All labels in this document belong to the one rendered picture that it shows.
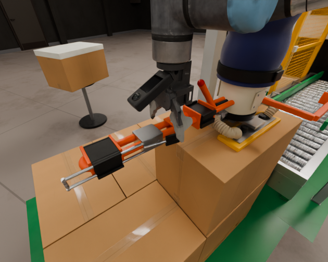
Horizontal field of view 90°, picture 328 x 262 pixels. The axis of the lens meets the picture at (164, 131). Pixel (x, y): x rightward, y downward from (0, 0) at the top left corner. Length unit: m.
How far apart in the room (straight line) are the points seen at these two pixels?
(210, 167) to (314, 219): 1.45
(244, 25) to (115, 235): 0.88
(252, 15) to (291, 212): 1.71
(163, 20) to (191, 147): 0.44
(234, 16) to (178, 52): 0.12
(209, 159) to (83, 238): 0.67
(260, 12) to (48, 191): 1.17
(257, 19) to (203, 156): 0.44
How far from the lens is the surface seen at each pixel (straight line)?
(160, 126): 0.52
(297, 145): 1.62
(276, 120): 0.91
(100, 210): 0.99
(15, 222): 1.92
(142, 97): 0.39
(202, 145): 0.67
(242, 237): 1.58
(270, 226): 1.71
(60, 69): 2.13
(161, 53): 0.38
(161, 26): 0.38
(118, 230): 0.92
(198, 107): 0.61
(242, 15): 0.31
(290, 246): 1.71
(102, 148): 0.44
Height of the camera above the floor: 1.38
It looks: 37 degrees down
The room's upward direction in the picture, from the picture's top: straight up
